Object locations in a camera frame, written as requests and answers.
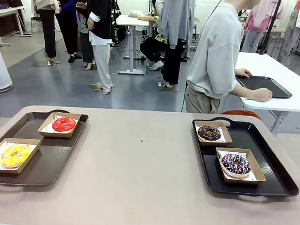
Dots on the person's khaki trousers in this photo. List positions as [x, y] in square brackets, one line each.
[200, 103]

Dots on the person's right forearm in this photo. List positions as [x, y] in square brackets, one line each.
[243, 93]

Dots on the red glazed donut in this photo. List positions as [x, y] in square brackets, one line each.
[58, 126]

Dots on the brown cardboard donut box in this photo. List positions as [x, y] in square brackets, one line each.
[214, 144]
[57, 135]
[241, 181]
[5, 171]

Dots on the person's right hand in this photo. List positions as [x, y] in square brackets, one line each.
[262, 95]

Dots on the black tripod pole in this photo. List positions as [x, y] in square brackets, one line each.
[268, 28]

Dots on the yellow sprinkled donut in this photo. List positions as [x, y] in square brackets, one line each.
[6, 158]

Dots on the orange round stool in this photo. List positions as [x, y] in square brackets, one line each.
[239, 113]

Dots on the chocolate nut donut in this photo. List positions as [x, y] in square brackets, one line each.
[203, 136]

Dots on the person's left hand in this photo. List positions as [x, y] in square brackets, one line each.
[244, 72]

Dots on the seated person yellow shirt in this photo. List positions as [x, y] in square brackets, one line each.
[152, 48]

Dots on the small white desk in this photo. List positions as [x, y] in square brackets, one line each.
[7, 11]

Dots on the black serving tray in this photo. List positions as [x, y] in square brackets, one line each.
[265, 85]

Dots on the purple white drizzled donut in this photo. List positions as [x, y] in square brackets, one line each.
[227, 165]

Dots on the white cylindrical pedestal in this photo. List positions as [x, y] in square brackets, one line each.
[0, 71]

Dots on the person in grey sweater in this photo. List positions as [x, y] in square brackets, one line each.
[214, 53]

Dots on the person in pink top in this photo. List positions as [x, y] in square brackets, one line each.
[258, 20]

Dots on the large white table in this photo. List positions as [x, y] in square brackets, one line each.
[271, 65]

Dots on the white height adjustable desk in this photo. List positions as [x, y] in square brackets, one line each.
[134, 20]

